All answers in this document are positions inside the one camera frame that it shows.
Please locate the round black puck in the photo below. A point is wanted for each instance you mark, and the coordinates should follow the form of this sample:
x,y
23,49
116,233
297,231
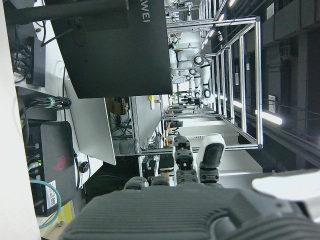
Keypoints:
x,y
84,167

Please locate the white cabinet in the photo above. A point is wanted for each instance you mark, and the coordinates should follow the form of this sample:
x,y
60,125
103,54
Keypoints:
x,y
145,120

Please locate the white humanoid robot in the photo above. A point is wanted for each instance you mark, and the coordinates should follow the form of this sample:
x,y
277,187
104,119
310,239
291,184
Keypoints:
x,y
206,82
186,56

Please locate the black computer monitor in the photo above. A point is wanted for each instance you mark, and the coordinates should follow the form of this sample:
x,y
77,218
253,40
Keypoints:
x,y
112,50

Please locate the grey metal cylinder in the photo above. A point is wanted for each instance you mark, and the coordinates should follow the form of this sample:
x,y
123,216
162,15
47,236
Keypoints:
x,y
125,147

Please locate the black mini computer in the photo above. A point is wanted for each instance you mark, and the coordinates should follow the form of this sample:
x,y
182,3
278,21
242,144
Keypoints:
x,y
55,150

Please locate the aluminium cage frame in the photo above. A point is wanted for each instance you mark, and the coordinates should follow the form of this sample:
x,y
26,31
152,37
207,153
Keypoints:
x,y
258,75

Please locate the black docking box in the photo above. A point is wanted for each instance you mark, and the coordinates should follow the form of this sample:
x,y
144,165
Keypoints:
x,y
37,62

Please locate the silver laptop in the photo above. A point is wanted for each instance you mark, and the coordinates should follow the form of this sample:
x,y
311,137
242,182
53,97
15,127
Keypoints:
x,y
92,125

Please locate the yellow label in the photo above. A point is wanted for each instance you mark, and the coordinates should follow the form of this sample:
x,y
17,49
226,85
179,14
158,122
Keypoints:
x,y
66,215

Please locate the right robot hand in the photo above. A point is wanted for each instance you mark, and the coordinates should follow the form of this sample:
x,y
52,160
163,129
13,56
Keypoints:
x,y
175,215

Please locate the long ceiling light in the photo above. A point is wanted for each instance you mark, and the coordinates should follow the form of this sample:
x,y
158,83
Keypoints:
x,y
270,117

